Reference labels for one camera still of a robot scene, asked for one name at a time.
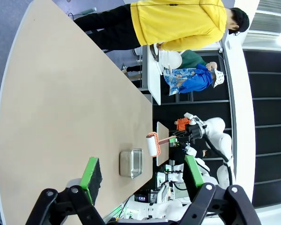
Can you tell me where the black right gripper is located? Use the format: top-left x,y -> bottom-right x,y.
169,123 -> 204,144

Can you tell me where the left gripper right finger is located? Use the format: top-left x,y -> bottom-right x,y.
177,154 -> 265,225

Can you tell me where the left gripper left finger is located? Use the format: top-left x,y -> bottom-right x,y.
25,156 -> 104,225

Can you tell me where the salmon lint roller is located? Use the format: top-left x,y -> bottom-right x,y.
146,132 -> 176,158

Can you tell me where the white round plate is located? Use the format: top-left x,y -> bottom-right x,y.
169,51 -> 183,70

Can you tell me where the orange jacket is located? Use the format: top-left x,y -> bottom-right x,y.
175,117 -> 191,131

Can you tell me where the brown background table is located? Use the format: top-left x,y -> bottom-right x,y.
156,121 -> 170,166

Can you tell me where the grey electronics box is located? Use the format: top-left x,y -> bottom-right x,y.
172,180 -> 190,200

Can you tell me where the stainless steel tray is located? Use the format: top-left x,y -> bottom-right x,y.
119,148 -> 144,180

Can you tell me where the person in blue with hat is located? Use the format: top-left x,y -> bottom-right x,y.
163,62 -> 225,97

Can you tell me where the white side table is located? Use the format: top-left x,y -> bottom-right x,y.
141,44 -> 162,106

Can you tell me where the person in green sweater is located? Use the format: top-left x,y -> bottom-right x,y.
177,49 -> 208,70

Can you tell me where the person in yellow hoodie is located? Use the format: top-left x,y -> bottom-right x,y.
74,0 -> 250,53

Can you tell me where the teal bottle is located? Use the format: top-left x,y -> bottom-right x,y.
81,7 -> 97,15

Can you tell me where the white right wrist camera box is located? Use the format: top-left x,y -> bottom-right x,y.
184,112 -> 202,126

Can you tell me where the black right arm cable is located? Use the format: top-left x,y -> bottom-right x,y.
202,135 -> 234,186

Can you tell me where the white wire dish rack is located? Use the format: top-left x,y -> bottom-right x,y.
158,50 -> 177,76

